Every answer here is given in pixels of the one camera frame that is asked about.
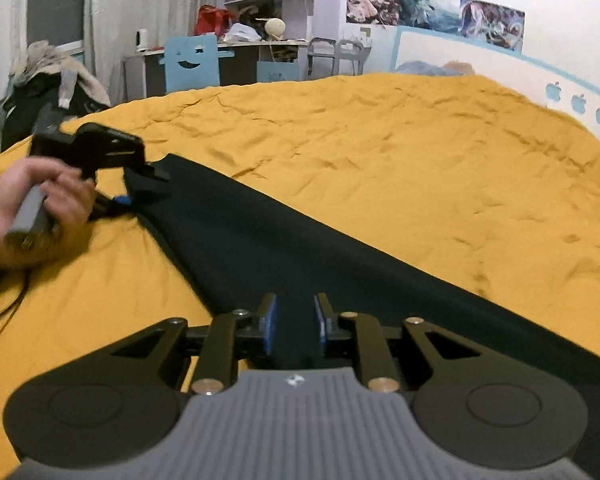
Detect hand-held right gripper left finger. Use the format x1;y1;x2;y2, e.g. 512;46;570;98
111;292;279;395

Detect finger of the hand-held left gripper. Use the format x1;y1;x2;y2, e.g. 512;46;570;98
138;159;172;184
90;192;134;222

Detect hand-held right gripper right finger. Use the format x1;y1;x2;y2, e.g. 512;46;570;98
313;292;482;394

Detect black pants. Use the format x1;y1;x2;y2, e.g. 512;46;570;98
124;154;600;401

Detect person's left hand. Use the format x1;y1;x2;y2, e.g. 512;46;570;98
0;156;97;267

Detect pile of clothes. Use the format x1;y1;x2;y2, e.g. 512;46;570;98
0;40;112;153

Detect blue smiley-face chair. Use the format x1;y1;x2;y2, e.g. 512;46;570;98
162;35;222;95

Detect white desk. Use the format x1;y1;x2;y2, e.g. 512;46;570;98
124;39;311;102

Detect white patterned curtain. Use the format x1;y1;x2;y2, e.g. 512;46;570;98
82;0;222;106
0;0;33;166

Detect dark window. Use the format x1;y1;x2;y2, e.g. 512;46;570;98
26;0;88;53

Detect red bag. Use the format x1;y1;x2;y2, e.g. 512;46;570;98
195;5;238;37

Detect white plastic bag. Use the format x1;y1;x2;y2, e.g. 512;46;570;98
223;22;263;44

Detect yellow quilted blanket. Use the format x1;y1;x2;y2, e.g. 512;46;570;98
0;72;600;466

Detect grey chair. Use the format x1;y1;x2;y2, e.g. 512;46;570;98
307;37;337;80
334;39;366;77

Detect light blue pillow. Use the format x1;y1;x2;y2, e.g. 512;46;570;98
397;60;476;77

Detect white and blue headboard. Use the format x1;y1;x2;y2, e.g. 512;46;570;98
390;25;600;157

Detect black cable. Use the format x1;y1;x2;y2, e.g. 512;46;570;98
0;269;32;347

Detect wide wall poster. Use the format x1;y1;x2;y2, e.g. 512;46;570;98
346;0;454;35

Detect small wall poster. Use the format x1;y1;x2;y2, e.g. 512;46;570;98
459;0;526;53

